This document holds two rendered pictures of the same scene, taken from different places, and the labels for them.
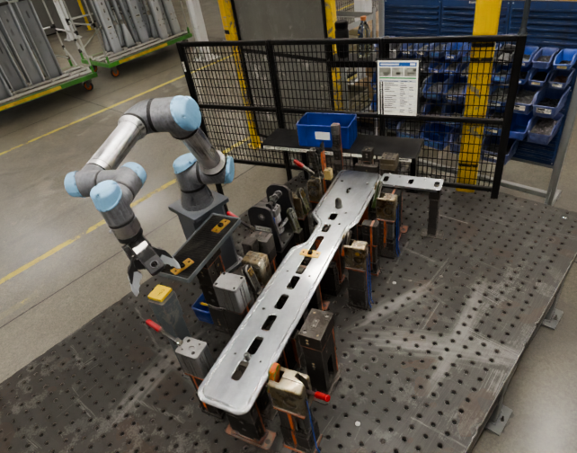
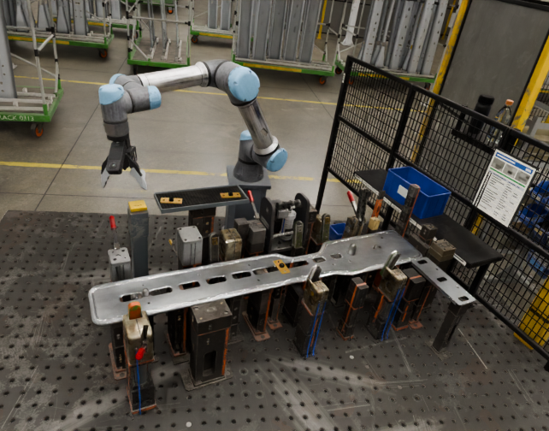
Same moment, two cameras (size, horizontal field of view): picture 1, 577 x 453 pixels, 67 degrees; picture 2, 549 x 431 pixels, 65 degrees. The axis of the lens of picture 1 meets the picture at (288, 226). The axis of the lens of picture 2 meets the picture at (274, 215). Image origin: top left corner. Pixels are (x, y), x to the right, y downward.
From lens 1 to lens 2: 70 cm
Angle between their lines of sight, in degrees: 24
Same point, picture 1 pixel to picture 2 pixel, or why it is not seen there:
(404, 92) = (507, 195)
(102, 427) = (58, 278)
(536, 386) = not seen: outside the picture
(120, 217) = (109, 115)
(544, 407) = not seen: outside the picture
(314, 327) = (206, 311)
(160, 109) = (225, 69)
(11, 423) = (26, 236)
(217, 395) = (99, 298)
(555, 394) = not seen: outside the picture
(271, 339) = (175, 297)
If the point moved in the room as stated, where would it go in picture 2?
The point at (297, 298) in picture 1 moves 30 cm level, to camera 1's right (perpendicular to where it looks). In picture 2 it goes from (228, 287) to (298, 327)
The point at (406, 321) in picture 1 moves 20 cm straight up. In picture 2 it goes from (321, 392) to (333, 357)
